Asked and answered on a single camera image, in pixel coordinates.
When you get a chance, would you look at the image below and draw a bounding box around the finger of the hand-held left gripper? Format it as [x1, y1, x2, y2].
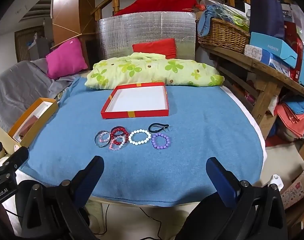
[2, 146, 29, 174]

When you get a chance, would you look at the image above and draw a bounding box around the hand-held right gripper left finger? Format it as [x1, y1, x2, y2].
[20, 155, 105, 240]

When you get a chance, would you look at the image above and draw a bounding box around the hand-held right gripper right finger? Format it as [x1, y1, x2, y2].
[206, 157, 289, 240]

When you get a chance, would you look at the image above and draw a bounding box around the pink and clear bead bracelet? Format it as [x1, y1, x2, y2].
[109, 135, 127, 151]

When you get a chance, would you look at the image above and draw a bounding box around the clear glass bangle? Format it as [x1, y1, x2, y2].
[95, 130, 110, 147]

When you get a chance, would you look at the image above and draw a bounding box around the white bead bracelet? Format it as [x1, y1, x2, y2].
[128, 129, 152, 145]

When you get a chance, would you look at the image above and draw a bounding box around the red bead bracelet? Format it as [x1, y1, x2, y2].
[110, 127, 129, 142]

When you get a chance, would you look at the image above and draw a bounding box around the purple bead bracelet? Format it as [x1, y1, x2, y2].
[151, 133, 172, 150]

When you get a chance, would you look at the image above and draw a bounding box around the black hair tie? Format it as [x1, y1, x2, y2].
[148, 123, 170, 133]

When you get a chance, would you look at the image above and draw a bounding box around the red shallow box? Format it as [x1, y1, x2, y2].
[101, 82, 169, 119]

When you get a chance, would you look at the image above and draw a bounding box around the orange cardboard box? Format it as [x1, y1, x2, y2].
[8, 97, 59, 148]

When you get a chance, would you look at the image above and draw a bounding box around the blue blanket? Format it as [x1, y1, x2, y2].
[18, 76, 264, 207]

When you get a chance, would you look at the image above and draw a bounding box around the white plastic object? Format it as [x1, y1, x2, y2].
[267, 174, 285, 190]

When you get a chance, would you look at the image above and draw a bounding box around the grey blanket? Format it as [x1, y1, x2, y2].
[0, 58, 77, 127]

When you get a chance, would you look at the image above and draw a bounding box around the floral cardboard box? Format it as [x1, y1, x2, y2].
[280, 170, 304, 210]

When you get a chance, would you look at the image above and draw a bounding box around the stack of folded cloths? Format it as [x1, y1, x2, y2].
[276, 94, 304, 140]

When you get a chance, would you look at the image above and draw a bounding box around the pink cushion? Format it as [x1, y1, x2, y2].
[45, 38, 89, 79]

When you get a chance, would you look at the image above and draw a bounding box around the wooden cabinet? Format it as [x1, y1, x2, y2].
[15, 26, 55, 63]

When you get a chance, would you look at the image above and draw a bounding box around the wooden bench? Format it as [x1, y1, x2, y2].
[199, 44, 304, 130]

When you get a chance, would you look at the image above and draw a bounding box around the green floral pillow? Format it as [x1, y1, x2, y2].
[85, 52, 225, 90]

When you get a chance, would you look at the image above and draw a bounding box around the white floral box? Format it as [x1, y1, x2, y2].
[244, 44, 271, 64]

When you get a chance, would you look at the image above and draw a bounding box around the light blue box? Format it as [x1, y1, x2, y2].
[249, 32, 298, 68]

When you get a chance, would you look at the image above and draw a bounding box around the red cushion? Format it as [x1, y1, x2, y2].
[132, 38, 177, 59]

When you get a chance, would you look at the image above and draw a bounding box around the wicker basket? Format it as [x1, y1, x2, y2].
[197, 17, 251, 54]

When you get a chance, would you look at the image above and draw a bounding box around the red gift bag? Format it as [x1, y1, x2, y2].
[283, 21, 304, 82]

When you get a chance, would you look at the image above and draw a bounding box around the brown round wooden panel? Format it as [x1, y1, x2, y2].
[51, 0, 96, 48]

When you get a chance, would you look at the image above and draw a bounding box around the silver foil board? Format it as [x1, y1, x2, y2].
[96, 11, 196, 60]

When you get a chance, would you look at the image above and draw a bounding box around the blue cloth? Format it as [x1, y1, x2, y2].
[198, 5, 217, 37]

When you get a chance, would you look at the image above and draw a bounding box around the navy bag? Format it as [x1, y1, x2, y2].
[249, 0, 286, 40]

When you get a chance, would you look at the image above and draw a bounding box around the wooden stair railing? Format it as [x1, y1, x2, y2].
[91, 0, 293, 20]

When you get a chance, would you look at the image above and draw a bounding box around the red cloth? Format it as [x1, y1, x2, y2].
[114, 0, 201, 17]

